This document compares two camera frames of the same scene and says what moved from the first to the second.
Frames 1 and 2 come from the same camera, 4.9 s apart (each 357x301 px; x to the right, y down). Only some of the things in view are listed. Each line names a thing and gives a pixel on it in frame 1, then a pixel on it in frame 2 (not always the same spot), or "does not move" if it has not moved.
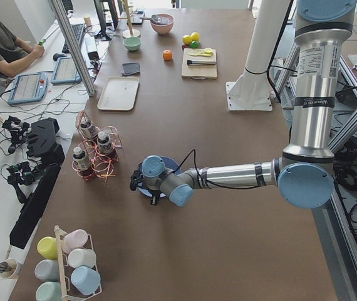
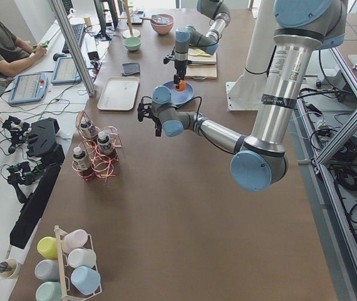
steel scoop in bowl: (158, 19) does not move
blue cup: (86, 279) does not move
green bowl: (132, 43) does not move
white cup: (81, 257) does not move
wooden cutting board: (198, 71) does not move
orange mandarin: (167, 54) -> (181, 86)
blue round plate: (168, 163) -> (180, 97)
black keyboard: (77, 29) does not move
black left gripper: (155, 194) -> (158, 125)
